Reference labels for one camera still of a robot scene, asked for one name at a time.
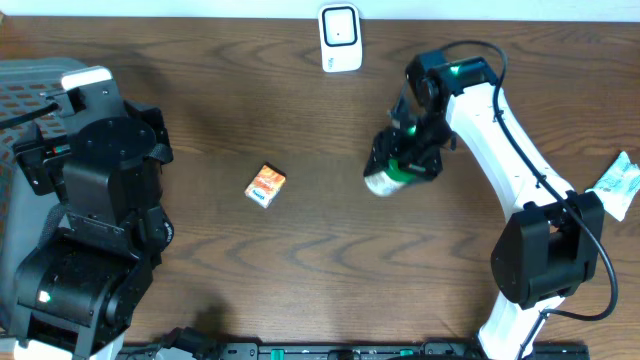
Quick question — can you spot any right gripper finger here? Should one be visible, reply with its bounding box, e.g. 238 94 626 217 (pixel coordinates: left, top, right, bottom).
399 147 443 184
363 127 399 176

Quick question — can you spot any green lid jar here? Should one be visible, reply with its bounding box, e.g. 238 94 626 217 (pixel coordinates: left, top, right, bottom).
364 159 417 197

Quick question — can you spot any orange snack packet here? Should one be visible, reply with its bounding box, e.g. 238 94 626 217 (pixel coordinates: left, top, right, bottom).
244 164 286 208

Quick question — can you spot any light blue wipes pack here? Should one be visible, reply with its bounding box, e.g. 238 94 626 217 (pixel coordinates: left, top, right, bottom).
587 151 639 222

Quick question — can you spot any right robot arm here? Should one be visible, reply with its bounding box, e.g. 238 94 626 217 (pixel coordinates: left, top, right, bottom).
363 50 604 359

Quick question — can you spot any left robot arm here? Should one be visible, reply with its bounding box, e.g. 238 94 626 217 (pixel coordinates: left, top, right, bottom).
8 67 174 359

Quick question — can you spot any white barcode scanner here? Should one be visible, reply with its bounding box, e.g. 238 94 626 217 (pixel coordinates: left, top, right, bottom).
317 3 363 73

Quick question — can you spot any grey plastic basket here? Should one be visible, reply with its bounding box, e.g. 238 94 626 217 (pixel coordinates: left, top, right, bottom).
0 56 91 336

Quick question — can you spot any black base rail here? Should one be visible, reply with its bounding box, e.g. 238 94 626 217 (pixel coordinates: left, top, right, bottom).
115 340 591 360

